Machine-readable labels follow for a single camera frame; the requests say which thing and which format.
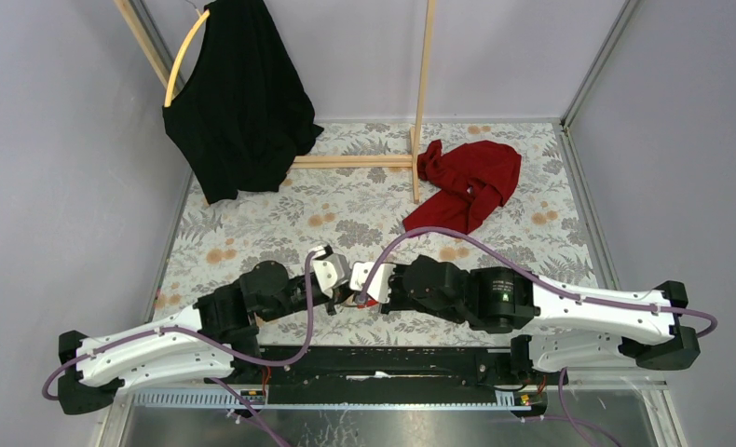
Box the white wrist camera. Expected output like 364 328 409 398
311 245 351 298
348 262 397 306

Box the red cloth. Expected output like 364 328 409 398
402 140 522 234

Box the black garment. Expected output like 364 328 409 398
162 0 323 204

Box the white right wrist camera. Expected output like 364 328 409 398
348 262 397 306

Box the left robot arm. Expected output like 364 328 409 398
49 254 350 415

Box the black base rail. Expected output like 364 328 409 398
224 346 561 405

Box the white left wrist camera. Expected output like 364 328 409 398
311 245 351 298

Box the floral table cover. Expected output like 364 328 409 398
154 122 597 346

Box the purple cable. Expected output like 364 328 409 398
356 226 718 339
41 250 320 402

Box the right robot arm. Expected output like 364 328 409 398
358 255 701 384

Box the wooden rack frame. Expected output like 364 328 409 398
115 0 436 204

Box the wooden hanger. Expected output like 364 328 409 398
163 9 211 108

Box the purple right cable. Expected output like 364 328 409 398
356 226 718 339

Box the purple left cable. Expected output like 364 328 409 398
41 250 320 402

